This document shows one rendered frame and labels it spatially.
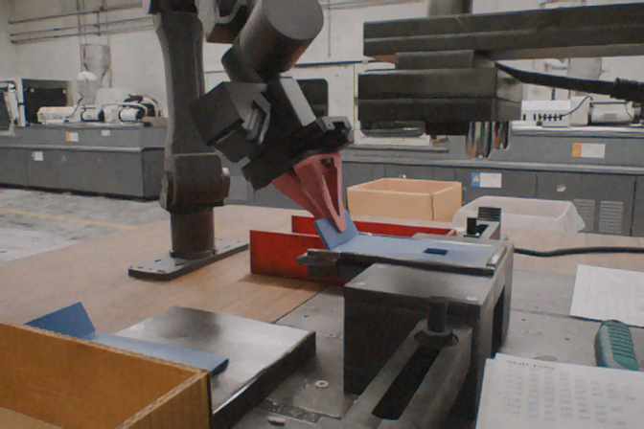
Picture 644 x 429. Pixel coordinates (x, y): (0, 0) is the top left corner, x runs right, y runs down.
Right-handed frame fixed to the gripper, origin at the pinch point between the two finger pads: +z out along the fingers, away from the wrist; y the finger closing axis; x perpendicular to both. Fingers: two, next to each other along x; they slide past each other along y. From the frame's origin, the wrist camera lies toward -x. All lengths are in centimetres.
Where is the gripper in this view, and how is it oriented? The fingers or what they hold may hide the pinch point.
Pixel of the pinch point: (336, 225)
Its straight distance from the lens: 52.1
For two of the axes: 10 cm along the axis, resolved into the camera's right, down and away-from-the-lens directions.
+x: 4.1, -1.6, 9.0
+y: 7.9, -4.3, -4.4
